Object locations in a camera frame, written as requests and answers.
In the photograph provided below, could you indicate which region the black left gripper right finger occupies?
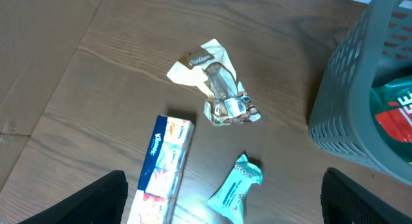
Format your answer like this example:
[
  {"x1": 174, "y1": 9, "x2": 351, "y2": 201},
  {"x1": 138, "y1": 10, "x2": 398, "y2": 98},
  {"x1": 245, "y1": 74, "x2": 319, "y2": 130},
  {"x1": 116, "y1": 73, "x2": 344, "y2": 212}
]
[{"x1": 321, "y1": 167, "x2": 411, "y2": 224}]

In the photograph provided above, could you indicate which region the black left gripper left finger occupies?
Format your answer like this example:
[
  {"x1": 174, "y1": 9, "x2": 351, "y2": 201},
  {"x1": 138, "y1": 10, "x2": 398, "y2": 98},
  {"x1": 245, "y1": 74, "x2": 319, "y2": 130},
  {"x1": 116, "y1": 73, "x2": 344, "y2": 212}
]
[{"x1": 21, "y1": 170, "x2": 128, "y2": 224}]

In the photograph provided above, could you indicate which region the green instant coffee bag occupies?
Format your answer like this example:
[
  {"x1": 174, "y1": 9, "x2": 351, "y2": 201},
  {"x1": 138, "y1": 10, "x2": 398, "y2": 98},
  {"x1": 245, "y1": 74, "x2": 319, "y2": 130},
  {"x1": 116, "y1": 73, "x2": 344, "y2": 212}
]
[{"x1": 370, "y1": 75, "x2": 411, "y2": 163}]

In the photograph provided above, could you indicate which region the mint green snack bar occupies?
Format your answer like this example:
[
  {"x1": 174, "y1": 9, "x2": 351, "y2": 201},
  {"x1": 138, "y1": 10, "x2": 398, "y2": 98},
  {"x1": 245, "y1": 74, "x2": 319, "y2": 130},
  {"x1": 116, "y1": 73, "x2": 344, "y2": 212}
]
[{"x1": 207, "y1": 154, "x2": 263, "y2": 224}]

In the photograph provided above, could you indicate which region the beige snack bag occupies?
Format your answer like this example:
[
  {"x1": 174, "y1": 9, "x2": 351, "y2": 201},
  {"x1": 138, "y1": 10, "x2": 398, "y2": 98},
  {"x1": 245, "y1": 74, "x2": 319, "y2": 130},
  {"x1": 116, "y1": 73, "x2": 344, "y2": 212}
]
[{"x1": 167, "y1": 39, "x2": 261, "y2": 126}]

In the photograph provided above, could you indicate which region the multicolour tissue pack strip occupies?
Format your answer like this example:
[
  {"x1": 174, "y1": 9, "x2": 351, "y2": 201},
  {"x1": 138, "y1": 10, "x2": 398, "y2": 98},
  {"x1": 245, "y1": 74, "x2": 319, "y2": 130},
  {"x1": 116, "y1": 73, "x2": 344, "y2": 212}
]
[{"x1": 127, "y1": 115, "x2": 194, "y2": 224}]

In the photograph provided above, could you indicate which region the grey plastic lattice basket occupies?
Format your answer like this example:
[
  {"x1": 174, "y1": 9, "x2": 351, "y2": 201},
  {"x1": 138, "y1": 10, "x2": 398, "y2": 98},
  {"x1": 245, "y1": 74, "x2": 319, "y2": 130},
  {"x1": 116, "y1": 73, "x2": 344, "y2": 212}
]
[{"x1": 308, "y1": 0, "x2": 411, "y2": 185}]

